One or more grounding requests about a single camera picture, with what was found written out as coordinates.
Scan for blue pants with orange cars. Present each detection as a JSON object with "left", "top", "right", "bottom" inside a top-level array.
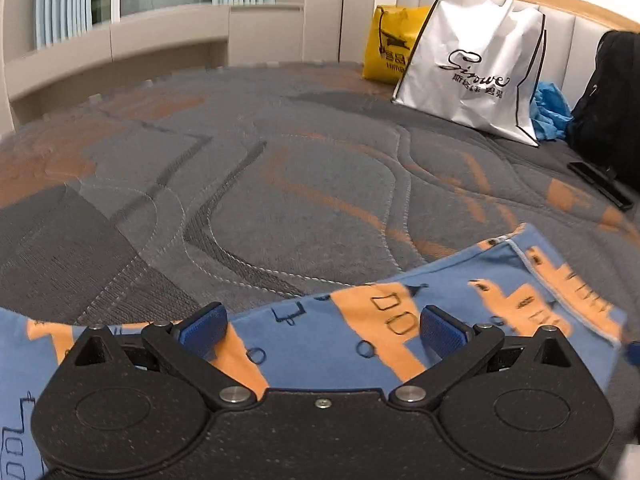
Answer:
[{"left": 1, "top": 226, "right": 639, "bottom": 479}]

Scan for grey orange quilted mattress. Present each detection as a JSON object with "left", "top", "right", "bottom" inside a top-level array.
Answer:
[{"left": 1, "top": 64, "right": 639, "bottom": 325}]

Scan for black phone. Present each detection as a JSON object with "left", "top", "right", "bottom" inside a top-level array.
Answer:
[{"left": 567, "top": 162, "right": 634, "bottom": 211}]

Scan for blue crumpled plastic item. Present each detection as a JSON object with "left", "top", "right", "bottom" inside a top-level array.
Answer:
[{"left": 529, "top": 81, "right": 573, "bottom": 141}]

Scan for black backpack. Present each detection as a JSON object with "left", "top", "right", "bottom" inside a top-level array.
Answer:
[{"left": 565, "top": 30, "right": 640, "bottom": 188}]

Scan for white Sirowe shopping bag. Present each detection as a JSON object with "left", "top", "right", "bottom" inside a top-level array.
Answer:
[{"left": 393, "top": 0, "right": 547, "bottom": 146}]

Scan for beige window bench cabinet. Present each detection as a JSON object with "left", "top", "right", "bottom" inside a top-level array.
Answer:
[{"left": 1, "top": 3, "right": 304, "bottom": 134}]

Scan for yellow shopping bag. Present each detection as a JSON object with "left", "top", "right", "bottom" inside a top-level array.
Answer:
[{"left": 362, "top": 6, "right": 431, "bottom": 84}]

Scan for wooden padded headboard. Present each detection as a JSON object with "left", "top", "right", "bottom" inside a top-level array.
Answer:
[{"left": 398, "top": 0, "right": 639, "bottom": 103}]

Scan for left light blue curtain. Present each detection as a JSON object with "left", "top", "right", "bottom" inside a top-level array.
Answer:
[{"left": 35, "top": 0, "right": 92, "bottom": 49}]

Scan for beige right wardrobe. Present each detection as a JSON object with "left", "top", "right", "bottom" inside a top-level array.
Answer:
[{"left": 303, "top": 0, "right": 375, "bottom": 63}]

